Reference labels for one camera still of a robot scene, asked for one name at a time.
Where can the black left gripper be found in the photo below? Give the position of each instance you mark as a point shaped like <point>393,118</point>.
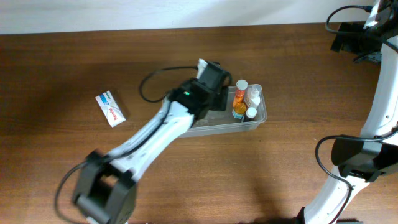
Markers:
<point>221,99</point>

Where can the small jar gold lid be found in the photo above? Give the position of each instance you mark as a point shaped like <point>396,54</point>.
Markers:
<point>239,110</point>

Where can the white Panadol box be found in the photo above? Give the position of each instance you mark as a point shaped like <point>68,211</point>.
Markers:
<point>110,109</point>

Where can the white calamine spray bottle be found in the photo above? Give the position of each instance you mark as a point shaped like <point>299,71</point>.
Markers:
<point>252,98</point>

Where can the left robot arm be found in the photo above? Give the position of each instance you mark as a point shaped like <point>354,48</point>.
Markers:
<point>106,188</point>

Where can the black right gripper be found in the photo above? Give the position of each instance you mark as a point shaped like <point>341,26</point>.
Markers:
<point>349,45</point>

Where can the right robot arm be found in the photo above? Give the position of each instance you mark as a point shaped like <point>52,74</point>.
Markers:
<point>352,163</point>

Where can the clear plastic container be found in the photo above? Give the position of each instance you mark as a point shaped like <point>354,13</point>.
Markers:
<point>222,122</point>

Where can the orange tablet tube white cap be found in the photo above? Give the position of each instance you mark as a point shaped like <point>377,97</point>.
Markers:
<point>241,86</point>

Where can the dark brown syrup bottle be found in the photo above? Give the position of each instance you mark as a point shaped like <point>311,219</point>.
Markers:
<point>250,114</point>

